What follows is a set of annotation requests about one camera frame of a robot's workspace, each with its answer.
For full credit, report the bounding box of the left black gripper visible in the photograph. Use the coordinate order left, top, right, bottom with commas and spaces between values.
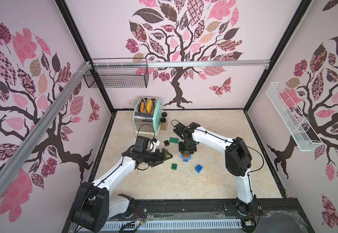
141, 149, 172, 168

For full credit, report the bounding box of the light blue long lego brick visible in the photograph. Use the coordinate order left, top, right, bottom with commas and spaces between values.
181, 154, 191, 160

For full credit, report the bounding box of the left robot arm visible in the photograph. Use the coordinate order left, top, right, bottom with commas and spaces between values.
70, 146, 173, 233

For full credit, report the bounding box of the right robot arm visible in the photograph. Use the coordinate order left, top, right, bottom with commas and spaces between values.
173, 122, 258, 216

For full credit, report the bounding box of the dark green long lego brick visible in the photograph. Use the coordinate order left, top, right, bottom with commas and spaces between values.
170, 137, 179, 144

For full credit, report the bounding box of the blue lego brick right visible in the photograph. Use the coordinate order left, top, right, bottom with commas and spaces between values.
195, 165, 203, 173

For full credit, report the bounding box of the mint green toaster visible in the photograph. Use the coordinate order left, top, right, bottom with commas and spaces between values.
133, 97, 163, 136

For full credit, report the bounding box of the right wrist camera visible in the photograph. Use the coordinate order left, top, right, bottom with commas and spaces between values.
173, 122, 190, 139

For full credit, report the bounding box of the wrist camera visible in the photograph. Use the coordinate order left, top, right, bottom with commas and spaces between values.
135, 136, 160, 152
173, 122, 190, 139

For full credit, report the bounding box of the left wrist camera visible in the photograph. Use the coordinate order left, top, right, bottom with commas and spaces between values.
135, 136, 160, 152

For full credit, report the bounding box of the white cable duct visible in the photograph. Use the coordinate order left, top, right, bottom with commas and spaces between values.
102, 219, 242, 232

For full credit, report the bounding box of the black wire basket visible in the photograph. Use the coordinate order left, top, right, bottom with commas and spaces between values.
84, 57, 149, 88

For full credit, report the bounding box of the aluminium rail back wall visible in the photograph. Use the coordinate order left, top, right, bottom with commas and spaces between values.
93, 60, 271, 68

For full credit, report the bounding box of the aluminium rail wall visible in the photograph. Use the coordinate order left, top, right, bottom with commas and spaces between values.
93, 60, 271, 68
0, 61, 91, 199

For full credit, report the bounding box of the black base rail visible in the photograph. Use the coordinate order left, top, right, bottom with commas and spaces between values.
133, 198, 303, 218

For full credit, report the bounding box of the white wire shelf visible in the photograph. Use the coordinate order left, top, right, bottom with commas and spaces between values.
266, 82, 324, 151

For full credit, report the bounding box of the aluminium rail left wall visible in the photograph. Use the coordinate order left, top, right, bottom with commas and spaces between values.
0, 61, 91, 199

